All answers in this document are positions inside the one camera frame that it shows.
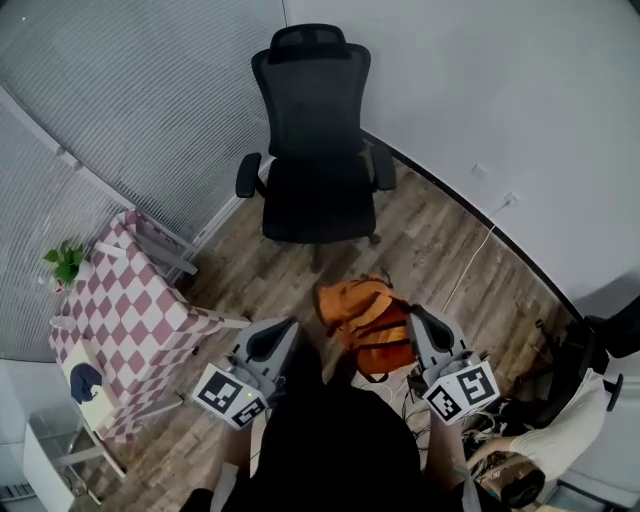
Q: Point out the cream flat board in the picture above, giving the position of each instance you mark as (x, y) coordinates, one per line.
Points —
(100, 410)

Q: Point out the person's black clothing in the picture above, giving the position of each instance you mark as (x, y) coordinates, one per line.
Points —
(340, 450)

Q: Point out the black mesh office chair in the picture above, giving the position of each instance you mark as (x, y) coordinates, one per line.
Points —
(315, 125)

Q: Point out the orange backpack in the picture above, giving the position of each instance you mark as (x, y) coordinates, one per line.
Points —
(365, 315)

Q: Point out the white cabinet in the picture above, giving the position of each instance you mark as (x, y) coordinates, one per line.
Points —
(45, 465)

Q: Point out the person's left forearm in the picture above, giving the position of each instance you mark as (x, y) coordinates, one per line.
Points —
(240, 450)

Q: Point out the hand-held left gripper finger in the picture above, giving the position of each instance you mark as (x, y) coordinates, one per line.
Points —
(285, 355)
(247, 345)

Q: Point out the clear drinking glass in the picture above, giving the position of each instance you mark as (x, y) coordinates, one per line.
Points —
(62, 322)

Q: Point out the grey window blind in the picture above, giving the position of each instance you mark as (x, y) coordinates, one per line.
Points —
(25, 225)
(150, 100)

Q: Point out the dark blue cloth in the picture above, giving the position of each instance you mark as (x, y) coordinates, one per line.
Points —
(84, 382)

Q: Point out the person's right forearm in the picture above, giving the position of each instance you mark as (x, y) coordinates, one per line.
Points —
(445, 450)

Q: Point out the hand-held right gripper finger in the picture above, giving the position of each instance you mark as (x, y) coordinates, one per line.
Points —
(420, 347)
(450, 340)

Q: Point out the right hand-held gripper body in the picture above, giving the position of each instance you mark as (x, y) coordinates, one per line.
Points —
(465, 390)

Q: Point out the green potted plant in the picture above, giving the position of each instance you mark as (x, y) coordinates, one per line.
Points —
(67, 262)

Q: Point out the pink white checkered table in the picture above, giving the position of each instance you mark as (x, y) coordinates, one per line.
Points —
(130, 320)

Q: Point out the white wall socket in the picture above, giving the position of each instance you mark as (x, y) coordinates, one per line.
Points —
(510, 200)

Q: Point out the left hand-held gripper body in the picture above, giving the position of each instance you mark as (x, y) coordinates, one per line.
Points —
(220, 392)

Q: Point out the white wall plate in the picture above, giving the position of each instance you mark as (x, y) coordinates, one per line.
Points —
(480, 170)

